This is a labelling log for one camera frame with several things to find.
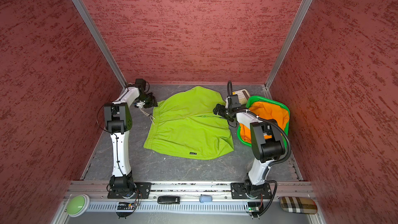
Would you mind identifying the left aluminium corner post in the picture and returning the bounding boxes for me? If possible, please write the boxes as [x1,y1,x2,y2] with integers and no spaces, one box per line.
[72,0,127,87]

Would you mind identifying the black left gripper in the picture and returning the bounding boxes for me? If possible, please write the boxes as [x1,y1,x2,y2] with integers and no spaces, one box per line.
[137,92,158,108]

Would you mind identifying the aluminium corner post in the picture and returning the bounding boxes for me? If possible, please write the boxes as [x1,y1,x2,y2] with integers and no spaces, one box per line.
[72,0,127,87]
[264,0,313,91]

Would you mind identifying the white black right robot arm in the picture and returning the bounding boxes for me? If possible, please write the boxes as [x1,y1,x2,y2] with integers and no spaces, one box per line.
[213,104,291,199]

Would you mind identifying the left circuit board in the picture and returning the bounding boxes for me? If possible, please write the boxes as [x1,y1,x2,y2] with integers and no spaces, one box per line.
[117,202,137,211]

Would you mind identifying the lime green shorts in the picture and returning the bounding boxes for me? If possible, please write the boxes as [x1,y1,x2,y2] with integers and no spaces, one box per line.
[144,86,234,160]

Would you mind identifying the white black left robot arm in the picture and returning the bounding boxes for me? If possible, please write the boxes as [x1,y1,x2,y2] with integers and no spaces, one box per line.
[103,79,158,199]

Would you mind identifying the right circuit board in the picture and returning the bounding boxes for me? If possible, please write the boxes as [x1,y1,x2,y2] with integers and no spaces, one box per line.
[247,202,263,213]

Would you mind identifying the black corrugated cable conduit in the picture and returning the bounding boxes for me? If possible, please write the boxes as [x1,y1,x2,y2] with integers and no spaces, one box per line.
[226,80,292,167]

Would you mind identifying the green round push button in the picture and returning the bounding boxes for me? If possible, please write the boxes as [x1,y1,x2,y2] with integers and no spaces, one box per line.
[66,194,90,217]

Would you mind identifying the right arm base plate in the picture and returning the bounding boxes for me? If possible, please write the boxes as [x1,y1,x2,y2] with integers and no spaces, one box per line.
[230,181,272,200]

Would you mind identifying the aluminium front rail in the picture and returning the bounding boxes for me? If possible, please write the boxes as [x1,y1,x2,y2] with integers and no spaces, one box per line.
[62,180,315,215]

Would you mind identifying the circuit board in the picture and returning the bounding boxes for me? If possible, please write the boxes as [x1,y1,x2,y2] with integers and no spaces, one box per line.
[117,202,137,211]
[247,202,263,213]

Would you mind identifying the black usb device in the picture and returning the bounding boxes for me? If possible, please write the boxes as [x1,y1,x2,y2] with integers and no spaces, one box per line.
[157,196,180,205]

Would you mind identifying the right aluminium corner post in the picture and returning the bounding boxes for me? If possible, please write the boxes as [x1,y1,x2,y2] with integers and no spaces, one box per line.
[264,0,313,91]

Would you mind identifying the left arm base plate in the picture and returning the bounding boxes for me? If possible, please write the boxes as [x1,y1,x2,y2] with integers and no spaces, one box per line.
[107,182,152,200]

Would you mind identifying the green plastic laundry basket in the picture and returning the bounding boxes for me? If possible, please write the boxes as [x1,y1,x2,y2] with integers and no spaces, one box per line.
[237,96,290,147]

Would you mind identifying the light blue small object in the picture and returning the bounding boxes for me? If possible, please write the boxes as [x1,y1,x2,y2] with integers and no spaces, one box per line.
[199,195,212,203]

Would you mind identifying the plaid patterned case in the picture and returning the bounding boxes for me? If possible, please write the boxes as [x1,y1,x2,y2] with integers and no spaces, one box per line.
[279,196,318,215]

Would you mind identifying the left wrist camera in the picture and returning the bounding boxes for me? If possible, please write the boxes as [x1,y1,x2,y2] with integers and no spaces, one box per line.
[134,78,147,92]

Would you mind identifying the orange shorts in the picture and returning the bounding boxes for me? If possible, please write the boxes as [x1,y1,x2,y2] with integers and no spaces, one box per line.
[238,101,290,146]

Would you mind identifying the cream desk calculator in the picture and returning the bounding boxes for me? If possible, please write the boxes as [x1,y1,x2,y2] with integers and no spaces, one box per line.
[233,89,251,105]

